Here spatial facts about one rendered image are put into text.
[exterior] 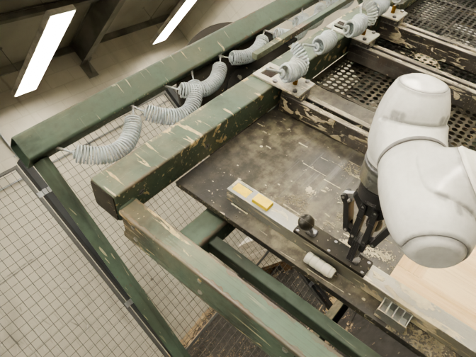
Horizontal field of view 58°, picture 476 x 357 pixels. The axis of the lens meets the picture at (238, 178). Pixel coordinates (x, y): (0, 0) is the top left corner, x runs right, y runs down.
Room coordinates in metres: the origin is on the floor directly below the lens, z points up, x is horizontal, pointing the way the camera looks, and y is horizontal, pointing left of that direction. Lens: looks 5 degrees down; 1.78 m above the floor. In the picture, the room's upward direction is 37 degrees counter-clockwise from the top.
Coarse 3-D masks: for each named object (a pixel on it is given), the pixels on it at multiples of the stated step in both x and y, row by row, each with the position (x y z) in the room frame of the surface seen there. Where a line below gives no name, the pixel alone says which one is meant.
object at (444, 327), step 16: (256, 192) 1.16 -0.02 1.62; (256, 208) 1.12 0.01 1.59; (272, 208) 1.12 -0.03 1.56; (272, 224) 1.10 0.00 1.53; (288, 224) 1.08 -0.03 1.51; (304, 240) 1.04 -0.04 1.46; (320, 256) 1.03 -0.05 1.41; (352, 272) 0.98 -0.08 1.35; (368, 272) 0.97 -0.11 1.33; (384, 272) 0.97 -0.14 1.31; (368, 288) 0.97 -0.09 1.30; (384, 288) 0.94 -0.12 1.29; (400, 288) 0.94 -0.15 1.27; (400, 304) 0.92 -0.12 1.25; (416, 304) 0.91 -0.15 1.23; (432, 304) 0.91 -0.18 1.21; (416, 320) 0.91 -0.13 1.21; (432, 320) 0.89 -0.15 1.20; (448, 320) 0.89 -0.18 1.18; (448, 336) 0.86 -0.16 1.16; (464, 336) 0.86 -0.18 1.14; (464, 352) 0.86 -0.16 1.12
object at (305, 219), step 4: (300, 216) 0.96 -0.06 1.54; (304, 216) 0.95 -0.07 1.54; (308, 216) 0.95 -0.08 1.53; (300, 220) 0.95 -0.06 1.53; (304, 220) 0.94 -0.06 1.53; (308, 220) 0.94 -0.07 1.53; (312, 220) 0.94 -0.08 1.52; (300, 224) 0.95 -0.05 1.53; (304, 224) 0.94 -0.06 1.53; (308, 224) 0.94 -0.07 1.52; (312, 224) 0.94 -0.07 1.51; (300, 228) 0.96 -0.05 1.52; (304, 228) 0.94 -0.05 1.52; (308, 228) 0.94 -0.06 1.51; (312, 228) 1.04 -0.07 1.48; (308, 232) 1.04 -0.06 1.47; (312, 232) 1.04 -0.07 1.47; (316, 232) 1.04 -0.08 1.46; (312, 236) 1.04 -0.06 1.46
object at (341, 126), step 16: (272, 64) 1.50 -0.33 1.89; (272, 80) 1.43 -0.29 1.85; (304, 80) 1.44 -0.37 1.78; (288, 96) 1.43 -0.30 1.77; (304, 96) 1.41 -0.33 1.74; (288, 112) 1.46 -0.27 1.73; (304, 112) 1.41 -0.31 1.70; (320, 112) 1.37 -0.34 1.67; (336, 112) 1.37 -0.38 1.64; (320, 128) 1.40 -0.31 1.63; (336, 128) 1.35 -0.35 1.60; (352, 128) 1.31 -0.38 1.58; (368, 128) 1.31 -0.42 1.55; (352, 144) 1.34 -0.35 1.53
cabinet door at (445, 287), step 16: (400, 272) 1.00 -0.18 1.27; (416, 272) 1.00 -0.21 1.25; (432, 272) 1.00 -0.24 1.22; (448, 272) 1.00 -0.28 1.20; (464, 272) 1.00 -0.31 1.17; (416, 288) 0.97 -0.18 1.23; (432, 288) 0.97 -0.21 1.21; (448, 288) 0.97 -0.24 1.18; (464, 288) 0.97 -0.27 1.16; (448, 304) 0.94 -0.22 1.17; (464, 304) 0.94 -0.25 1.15; (464, 320) 0.91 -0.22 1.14
